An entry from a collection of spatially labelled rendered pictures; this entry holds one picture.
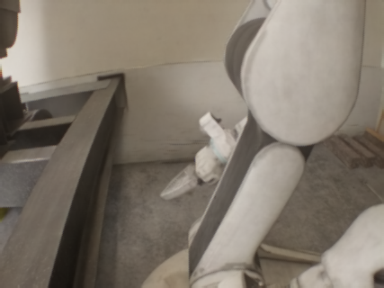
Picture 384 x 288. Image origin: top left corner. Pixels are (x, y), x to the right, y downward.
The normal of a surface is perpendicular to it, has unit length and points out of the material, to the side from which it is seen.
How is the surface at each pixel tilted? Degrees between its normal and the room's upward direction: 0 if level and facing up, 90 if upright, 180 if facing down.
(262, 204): 90
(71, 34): 90
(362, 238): 48
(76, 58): 90
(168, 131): 90
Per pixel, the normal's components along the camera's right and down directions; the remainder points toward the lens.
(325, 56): 0.02, 0.44
